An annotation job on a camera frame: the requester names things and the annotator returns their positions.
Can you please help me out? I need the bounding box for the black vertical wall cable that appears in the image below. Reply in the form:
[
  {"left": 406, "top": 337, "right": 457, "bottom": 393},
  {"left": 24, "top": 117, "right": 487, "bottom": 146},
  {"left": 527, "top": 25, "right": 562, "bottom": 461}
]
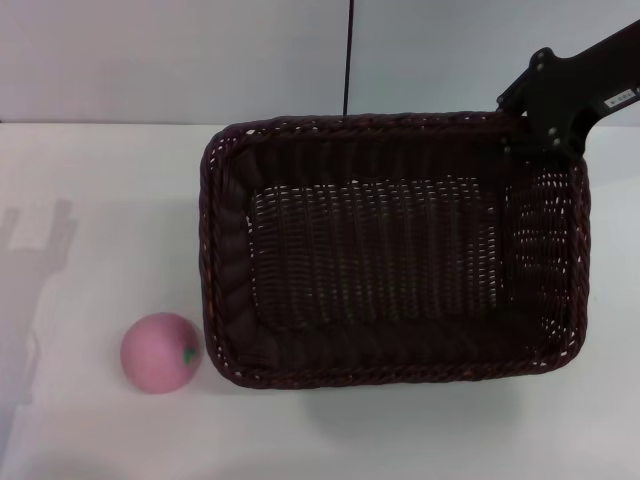
[{"left": 342, "top": 0, "right": 355, "bottom": 116}]

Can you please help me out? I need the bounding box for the pink toy peach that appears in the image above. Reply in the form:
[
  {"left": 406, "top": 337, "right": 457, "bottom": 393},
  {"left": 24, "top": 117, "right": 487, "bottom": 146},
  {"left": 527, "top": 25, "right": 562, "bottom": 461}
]
[{"left": 119, "top": 311, "right": 205, "bottom": 396}]

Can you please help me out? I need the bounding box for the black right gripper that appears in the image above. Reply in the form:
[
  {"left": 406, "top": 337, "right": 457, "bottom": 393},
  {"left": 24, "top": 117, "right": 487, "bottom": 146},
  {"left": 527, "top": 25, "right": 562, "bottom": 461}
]
[{"left": 495, "top": 19, "right": 640, "bottom": 162}]

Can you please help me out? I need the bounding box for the dark brown wicker basket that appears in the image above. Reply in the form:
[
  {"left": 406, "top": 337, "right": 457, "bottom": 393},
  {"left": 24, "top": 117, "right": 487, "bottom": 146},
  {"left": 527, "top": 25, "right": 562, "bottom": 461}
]
[{"left": 198, "top": 110, "right": 592, "bottom": 391}]

